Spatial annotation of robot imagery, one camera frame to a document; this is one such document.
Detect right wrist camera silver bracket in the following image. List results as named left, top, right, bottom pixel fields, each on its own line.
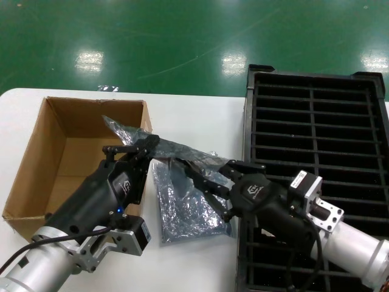
left=288, top=170, right=346, bottom=234

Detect flat empty antistatic bag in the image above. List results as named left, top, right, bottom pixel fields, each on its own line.
left=151, top=159, right=236, bottom=246

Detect brown cardboard box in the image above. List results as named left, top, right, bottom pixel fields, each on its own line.
left=1, top=96, right=153, bottom=243

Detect grey antistatic bag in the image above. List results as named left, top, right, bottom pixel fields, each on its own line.
left=102, top=114, right=241, bottom=201

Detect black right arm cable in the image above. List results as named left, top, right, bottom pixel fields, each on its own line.
left=284, top=194, right=328, bottom=292

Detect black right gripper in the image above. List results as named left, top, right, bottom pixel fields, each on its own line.
left=181, top=158, right=320, bottom=259

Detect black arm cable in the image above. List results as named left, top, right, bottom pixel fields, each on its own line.
left=284, top=194, right=328, bottom=292
left=0, top=220, right=119, bottom=274

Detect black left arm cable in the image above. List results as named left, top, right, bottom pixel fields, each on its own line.
left=0, top=220, right=119, bottom=274

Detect black slotted plastic container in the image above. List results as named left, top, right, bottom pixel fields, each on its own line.
left=235, top=63, right=389, bottom=292

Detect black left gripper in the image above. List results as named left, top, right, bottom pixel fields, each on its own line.
left=45, top=135, right=161, bottom=244

